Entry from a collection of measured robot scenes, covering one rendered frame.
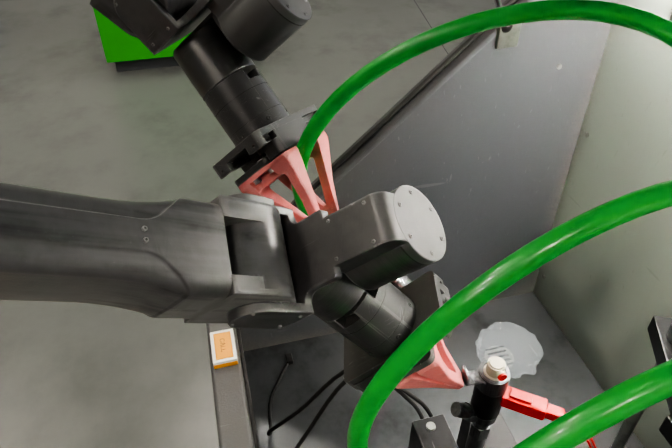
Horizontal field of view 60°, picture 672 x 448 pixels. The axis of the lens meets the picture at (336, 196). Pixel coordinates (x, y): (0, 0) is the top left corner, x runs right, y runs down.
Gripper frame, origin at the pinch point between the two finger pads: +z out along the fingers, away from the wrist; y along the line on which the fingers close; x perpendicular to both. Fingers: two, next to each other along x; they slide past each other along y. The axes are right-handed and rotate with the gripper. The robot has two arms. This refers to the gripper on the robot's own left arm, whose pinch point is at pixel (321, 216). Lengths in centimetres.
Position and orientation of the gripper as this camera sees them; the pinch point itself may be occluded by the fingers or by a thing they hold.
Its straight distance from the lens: 54.0
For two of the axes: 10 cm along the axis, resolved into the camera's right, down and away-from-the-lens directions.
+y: 4.6, -3.5, 8.1
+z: 5.7, 8.2, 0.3
